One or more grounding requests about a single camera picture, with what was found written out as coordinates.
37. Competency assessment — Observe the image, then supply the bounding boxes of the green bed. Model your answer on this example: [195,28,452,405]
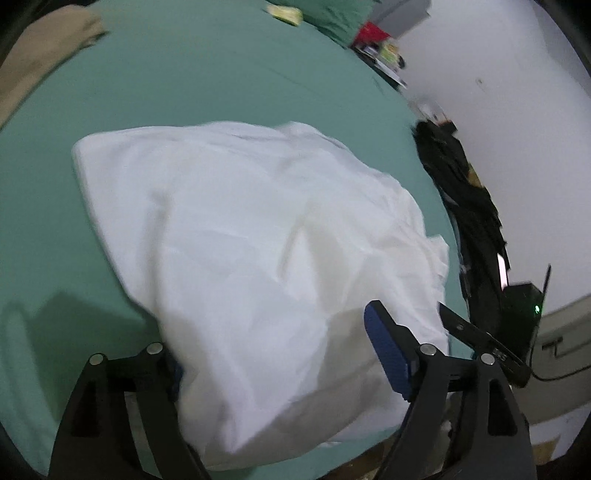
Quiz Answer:
[0,0,465,480]

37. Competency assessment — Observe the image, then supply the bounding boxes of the black cloth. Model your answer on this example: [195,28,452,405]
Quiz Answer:
[412,119,511,337]

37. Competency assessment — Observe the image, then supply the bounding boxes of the green pillow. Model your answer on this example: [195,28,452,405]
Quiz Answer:
[277,0,376,48]

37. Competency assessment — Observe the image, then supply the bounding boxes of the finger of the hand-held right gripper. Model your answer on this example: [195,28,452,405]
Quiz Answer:
[438,302,532,389]

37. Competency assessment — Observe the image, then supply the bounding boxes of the pile of books and packets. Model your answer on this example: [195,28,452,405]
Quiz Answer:
[355,39,410,89]

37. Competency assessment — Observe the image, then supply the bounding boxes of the beige cloth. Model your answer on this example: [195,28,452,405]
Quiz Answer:
[0,7,108,129]

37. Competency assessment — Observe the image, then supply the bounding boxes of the red printed pillow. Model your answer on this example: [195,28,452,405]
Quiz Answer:
[352,21,394,48]

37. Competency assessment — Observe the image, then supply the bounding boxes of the white plastic bag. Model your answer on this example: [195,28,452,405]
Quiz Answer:
[412,99,456,129]

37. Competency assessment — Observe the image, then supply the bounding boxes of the black cable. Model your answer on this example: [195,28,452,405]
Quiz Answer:
[530,340,591,382]

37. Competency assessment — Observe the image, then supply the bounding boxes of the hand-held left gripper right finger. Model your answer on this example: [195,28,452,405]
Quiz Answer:
[364,300,539,480]

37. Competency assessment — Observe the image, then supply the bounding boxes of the white shirt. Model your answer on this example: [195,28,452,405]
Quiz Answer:
[71,121,452,472]

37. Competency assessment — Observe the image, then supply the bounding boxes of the yellow sponge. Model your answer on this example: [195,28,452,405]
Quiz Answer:
[266,4,304,25]

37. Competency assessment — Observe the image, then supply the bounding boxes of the white cabinet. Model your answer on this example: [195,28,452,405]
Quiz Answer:
[526,300,591,428]

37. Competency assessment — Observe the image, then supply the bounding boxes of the black device with green light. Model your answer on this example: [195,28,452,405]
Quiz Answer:
[500,263,553,371]

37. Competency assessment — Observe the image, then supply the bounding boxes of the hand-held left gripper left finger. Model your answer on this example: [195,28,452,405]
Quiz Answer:
[48,342,212,480]

